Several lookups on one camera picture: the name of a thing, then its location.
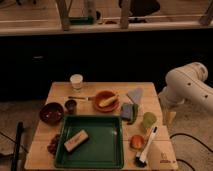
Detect orange bowl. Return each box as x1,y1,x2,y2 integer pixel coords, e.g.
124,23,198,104
93,91,119,113

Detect dark brown bowl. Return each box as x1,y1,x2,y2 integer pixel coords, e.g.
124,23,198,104
39,102,64,125

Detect wooden block eraser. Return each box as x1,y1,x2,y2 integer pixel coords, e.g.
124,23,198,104
64,130,89,152

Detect white paper cup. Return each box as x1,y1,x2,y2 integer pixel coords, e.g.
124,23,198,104
70,74,83,91

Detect bunch of dark grapes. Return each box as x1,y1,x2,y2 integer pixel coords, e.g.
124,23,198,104
47,134,60,155

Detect black floor cable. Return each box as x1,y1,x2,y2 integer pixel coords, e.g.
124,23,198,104
169,132,213,171

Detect green plastic tray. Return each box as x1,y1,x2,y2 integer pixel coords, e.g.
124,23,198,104
54,115,124,169

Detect white dish brush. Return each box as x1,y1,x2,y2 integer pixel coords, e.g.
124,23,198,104
135,127,157,168

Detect black pole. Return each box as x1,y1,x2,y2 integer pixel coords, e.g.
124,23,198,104
11,122,24,171

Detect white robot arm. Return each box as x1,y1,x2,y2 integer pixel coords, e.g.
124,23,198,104
159,62,213,115

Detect small dark metal cup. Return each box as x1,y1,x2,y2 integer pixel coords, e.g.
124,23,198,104
65,99,77,114

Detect grey blue cloth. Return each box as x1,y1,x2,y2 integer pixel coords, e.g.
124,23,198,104
127,88,143,105

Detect light green cup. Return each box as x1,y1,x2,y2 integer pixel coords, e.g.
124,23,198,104
141,112,157,129

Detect red apple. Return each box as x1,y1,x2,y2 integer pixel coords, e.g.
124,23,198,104
130,135,144,150

